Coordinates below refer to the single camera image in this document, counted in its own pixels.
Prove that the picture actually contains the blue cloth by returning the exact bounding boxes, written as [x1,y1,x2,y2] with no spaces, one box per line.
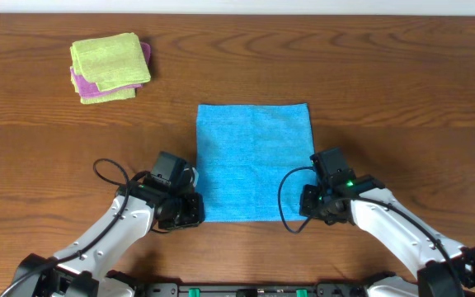
[196,103,316,223]

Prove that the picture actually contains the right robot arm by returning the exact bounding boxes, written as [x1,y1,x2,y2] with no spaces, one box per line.
[299,148,475,296]

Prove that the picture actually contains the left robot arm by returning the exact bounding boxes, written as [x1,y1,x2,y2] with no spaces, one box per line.
[2,152,205,297]

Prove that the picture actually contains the bottom green folded towel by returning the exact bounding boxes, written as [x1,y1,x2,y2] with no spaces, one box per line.
[71,76,136,105]

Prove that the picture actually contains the green folded towel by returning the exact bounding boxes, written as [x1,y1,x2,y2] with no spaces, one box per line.
[70,33,151,92]
[71,76,136,105]

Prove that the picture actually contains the purple folded towel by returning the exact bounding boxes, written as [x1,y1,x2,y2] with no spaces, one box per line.
[70,46,142,104]

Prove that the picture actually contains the top green folded towel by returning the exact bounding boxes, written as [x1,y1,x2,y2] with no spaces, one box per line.
[70,33,151,92]

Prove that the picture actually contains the left black cable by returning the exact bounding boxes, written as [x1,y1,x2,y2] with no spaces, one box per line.
[0,158,152,297]

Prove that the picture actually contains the black cable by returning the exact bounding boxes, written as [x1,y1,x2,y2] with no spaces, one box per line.
[0,158,152,297]
[277,166,465,297]

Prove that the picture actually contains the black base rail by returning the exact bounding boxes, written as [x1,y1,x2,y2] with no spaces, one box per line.
[141,282,369,297]

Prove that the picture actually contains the right black cable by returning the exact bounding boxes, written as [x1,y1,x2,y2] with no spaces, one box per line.
[277,166,465,297]

